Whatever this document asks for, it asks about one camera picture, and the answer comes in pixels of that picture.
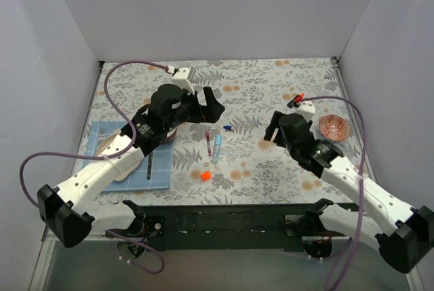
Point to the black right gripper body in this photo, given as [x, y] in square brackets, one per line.
[276, 131]

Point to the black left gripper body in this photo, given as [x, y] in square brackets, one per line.
[198, 108]

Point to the pink red pen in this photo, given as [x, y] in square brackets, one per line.
[207, 136]

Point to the light blue highlighter marker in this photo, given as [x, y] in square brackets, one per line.
[216, 149]

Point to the black orange highlighter marker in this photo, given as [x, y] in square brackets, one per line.
[296, 101]

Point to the orange highlighter cap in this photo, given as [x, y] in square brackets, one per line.
[206, 175]

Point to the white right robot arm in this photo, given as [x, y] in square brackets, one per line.
[401, 233]

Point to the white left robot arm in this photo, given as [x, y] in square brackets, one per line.
[66, 208]

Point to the brown white mug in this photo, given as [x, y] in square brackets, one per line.
[170, 135]

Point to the red patterned bowl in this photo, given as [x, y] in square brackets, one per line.
[334, 128]

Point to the light blue checkered cloth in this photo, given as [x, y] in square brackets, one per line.
[136, 181]

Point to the cream ceramic plate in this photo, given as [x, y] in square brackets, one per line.
[104, 144]

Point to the silver fork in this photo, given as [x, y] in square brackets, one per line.
[101, 133]

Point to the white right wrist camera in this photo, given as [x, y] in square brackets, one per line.
[306, 109]

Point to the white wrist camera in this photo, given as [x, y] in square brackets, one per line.
[181, 78]
[306, 109]

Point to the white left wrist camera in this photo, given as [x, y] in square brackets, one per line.
[181, 78]

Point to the black handled knife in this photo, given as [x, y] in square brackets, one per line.
[149, 167]

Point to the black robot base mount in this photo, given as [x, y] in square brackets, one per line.
[226, 227]

